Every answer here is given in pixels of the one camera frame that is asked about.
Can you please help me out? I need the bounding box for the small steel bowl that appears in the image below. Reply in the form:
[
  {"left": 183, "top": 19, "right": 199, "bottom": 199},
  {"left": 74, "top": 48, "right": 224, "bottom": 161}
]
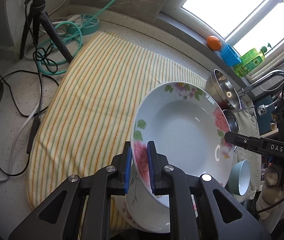
[{"left": 223, "top": 109, "right": 239, "bottom": 133}]

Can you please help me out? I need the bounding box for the blue fluted cup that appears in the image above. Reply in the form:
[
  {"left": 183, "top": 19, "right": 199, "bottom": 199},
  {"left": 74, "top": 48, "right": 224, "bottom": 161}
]
[{"left": 220, "top": 44, "right": 241, "bottom": 67}]

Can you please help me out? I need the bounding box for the large steel bowl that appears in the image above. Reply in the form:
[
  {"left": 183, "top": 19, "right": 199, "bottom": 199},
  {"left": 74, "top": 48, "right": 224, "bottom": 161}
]
[{"left": 204, "top": 69, "right": 241, "bottom": 112}]

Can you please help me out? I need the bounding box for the green dish soap bottle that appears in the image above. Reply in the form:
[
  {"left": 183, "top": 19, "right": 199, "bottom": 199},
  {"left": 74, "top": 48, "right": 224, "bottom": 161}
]
[{"left": 233, "top": 44, "right": 272, "bottom": 77}]

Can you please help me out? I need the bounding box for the floral white deep plate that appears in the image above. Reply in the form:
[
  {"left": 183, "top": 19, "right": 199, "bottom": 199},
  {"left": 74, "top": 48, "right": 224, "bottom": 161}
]
[{"left": 126, "top": 81, "right": 233, "bottom": 233}]

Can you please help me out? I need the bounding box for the striped yellow cloth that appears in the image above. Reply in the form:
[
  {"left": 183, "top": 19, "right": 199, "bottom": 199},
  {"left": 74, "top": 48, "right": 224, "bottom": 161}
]
[{"left": 27, "top": 32, "right": 206, "bottom": 207}]

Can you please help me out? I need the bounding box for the light blue ceramic bowl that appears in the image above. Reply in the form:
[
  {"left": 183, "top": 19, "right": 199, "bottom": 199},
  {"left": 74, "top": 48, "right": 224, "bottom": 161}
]
[{"left": 228, "top": 160, "right": 250, "bottom": 196}]

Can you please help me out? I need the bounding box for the orange tangerine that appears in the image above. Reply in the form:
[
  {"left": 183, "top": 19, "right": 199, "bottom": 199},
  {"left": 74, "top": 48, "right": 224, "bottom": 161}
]
[{"left": 206, "top": 36, "right": 222, "bottom": 51}]

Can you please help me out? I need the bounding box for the gloved right hand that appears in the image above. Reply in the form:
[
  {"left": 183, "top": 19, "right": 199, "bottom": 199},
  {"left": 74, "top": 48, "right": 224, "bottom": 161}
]
[{"left": 256, "top": 165, "right": 284, "bottom": 233}]

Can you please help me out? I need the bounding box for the white plug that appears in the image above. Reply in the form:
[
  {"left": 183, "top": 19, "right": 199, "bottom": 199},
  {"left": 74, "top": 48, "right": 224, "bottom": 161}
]
[{"left": 67, "top": 14, "right": 82, "bottom": 23}]

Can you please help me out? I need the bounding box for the chrome kitchen faucet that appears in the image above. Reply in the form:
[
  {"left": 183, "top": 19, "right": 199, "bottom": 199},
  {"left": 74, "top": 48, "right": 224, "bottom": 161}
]
[{"left": 237, "top": 69, "right": 284, "bottom": 117}]

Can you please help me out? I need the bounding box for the black tripod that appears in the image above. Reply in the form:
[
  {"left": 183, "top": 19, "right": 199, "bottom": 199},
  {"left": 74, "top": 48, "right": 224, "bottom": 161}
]
[{"left": 19, "top": 0, "right": 73, "bottom": 63}]

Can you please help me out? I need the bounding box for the flat floral plate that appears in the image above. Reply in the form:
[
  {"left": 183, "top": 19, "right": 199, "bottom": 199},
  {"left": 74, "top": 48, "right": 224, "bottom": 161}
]
[{"left": 114, "top": 196, "right": 143, "bottom": 230}]

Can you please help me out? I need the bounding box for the teal power strip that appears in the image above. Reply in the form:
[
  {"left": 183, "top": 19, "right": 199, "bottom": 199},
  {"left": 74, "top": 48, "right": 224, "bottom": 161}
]
[{"left": 74, "top": 14, "right": 100, "bottom": 36}]

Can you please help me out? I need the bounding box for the white cable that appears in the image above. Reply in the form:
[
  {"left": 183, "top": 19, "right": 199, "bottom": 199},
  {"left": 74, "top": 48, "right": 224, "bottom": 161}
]
[{"left": 0, "top": 104, "right": 42, "bottom": 184}]

